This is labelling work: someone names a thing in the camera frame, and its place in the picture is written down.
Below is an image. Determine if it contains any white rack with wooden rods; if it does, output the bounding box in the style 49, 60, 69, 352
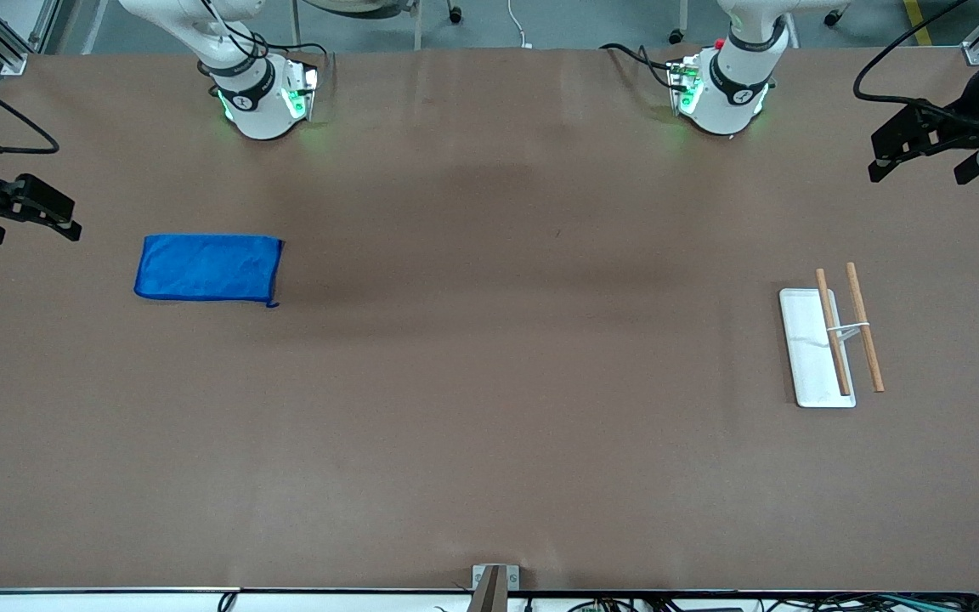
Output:
778, 262, 886, 410

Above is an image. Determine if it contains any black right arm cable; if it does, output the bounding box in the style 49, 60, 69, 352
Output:
0, 63, 61, 156

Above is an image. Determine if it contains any black left base cable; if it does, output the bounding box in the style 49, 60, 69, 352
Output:
599, 42, 680, 91

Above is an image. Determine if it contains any white floor cable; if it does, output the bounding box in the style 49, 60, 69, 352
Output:
506, 0, 535, 50

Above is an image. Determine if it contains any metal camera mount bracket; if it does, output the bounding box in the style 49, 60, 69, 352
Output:
472, 564, 521, 612

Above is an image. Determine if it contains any blue microfibre towel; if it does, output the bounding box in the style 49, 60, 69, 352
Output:
133, 235, 285, 309

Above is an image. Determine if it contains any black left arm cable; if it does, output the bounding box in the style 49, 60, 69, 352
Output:
852, 0, 971, 130

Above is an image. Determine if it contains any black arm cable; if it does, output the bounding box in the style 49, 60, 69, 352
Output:
852, 0, 971, 130
0, 63, 61, 156

